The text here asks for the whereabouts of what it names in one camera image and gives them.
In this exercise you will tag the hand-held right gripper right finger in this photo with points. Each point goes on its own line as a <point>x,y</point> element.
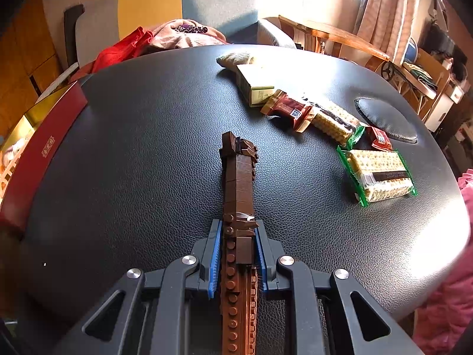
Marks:
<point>261,266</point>

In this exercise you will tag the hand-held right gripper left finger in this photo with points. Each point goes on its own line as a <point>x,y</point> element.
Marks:
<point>214,266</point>

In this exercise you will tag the brown brick toy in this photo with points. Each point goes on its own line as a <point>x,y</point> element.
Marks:
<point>238,177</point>

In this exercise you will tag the green-edged cracker packet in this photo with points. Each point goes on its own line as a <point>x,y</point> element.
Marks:
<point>334,120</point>
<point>380,177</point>

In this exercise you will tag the brown wafer packet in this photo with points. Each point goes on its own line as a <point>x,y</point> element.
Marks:
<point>286,109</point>

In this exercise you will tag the small red-brown snack packet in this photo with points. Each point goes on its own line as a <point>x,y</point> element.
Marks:
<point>378,138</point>

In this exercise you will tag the beige carton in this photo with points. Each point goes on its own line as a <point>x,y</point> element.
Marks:
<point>255,85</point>

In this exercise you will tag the beige cloth pouch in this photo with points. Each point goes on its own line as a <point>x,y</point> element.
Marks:
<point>234,59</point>

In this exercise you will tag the red box with gold lining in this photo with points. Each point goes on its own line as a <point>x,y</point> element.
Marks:
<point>40,144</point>

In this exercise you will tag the pink quilt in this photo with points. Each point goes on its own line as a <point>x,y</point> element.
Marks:
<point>447,296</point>

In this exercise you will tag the black handwheel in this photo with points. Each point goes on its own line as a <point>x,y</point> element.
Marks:
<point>388,71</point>

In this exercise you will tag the red cloth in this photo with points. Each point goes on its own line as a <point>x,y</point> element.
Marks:
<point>118,51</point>

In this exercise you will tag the dark purple beads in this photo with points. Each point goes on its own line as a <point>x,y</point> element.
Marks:
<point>190,28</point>

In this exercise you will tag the wooden table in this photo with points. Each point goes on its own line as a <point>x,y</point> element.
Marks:
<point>332,29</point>

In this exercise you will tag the grey yellow blue armchair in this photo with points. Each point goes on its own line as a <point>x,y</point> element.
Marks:
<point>207,0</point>

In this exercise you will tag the wooden cabinet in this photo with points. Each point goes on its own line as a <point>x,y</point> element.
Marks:
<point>26,63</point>

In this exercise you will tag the pink checked curtain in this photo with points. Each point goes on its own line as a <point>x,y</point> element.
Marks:
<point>388,7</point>

